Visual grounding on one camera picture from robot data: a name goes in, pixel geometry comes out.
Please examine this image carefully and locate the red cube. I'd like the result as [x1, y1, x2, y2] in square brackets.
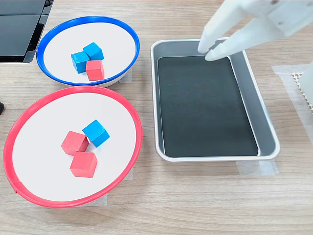
[85, 60, 105, 81]
[60, 131, 90, 157]
[69, 151, 98, 179]

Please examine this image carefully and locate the blue-rimmed white plate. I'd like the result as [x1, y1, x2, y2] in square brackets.
[36, 16, 141, 88]

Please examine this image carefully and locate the black electronic device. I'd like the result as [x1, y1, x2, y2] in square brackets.
[0, 0, 54, 64]

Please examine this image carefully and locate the pale perforated base plate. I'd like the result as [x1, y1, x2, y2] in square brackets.
[291, 71, 313, 114]

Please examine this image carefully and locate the red-rimmed white plate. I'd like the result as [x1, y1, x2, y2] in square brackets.
[2, 85, 143, 209]

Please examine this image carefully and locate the blue cube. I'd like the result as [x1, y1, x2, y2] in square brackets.
[70, 51, 91, 74]
[82, 42, 105, 61]
[82, 119, 111, 148]

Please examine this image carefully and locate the black mat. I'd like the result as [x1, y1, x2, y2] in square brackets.
[157, 55, 259, 158]

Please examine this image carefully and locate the translucent tape strip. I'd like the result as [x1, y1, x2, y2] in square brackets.
[236, 160, 279, 176]
[78, 192, 108, 208]
[119, 67, 133, 84]

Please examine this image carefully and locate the steel tray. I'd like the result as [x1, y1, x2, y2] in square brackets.
[150, 37, 281, 163]

